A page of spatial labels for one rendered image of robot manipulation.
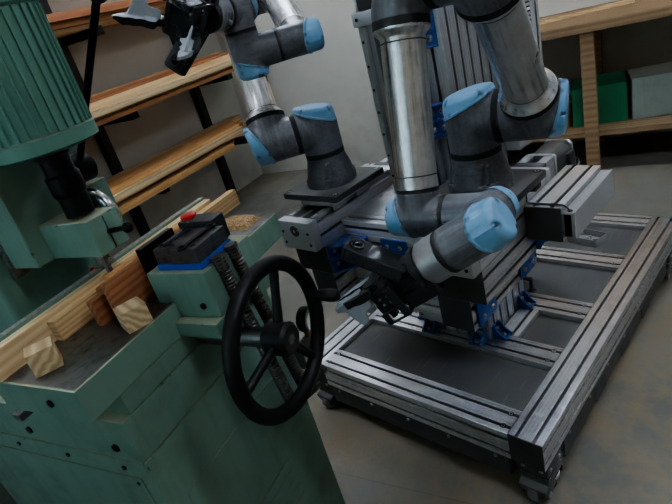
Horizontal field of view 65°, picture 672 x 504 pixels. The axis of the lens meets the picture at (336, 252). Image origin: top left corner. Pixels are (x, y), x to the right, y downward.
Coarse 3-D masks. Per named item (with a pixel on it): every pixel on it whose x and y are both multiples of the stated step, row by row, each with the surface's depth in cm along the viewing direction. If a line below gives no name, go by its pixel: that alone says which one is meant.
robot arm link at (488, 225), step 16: (480, 208) 76; (496, 208) 76; (448, 224) 80; (464, 224) 77; (480, 224) 75; (496, 224) 75; (512, 224) 77; (432, 240) 81; (448, 240) 79; (464, 240) 77; (480, 240) 76; (496, 240) 75; (512, 240) 77; (448, 256) 79; (464, 256) 78; (480, 256) 78
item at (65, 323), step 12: (228, 192) 133; (216, 204) 128; (228, 204) 132; (84, 300) 96; (60, 312) 93; (72, 312) 94; (84, 312) 96; (48, 324) 91; (60, 324) 92; (72, 324) 94; (84, 324) 96; (60, 336) 92
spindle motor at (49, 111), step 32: (0, 0) 77; (32, 0) 82; (0, 32) 77; (32, 32) 81; (0, 64) 79; (32, 64) 81; (64, 64) 87; (0, 96) 80; (32, 96) 81; (64, 96) 85; (0, 128) 81; (32, 128) 83; (64, 128) 85; (96, 128) 92; (0, 160) 84; (32, 160) 85
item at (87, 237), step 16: (96, 208) 99; (112, 208) 97; (48, 224) 98; (64, 224) 95; (80, 224) 93; (96, 224) 94; (112, 224) 97; (48, 240) 99; (64, 240) 97; (80, 240) 95; (96, 240) 94; (112, 240) 97; (64, 256) 100; (80, 256) 98; (96, 256) 96
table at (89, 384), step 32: (256, 224) 119; (256, 256) 116; (160, 320) 91; (192, 320) 93; (64, 352) 88; (96, 352) 85; (128, 352) 85; (160, 352) 91; (0, 384) 85; (32, 384) 82; (64, 384) 79; (96, 384) 80; (128, 384) 85; (64, 416) 82; (96, 416) 80
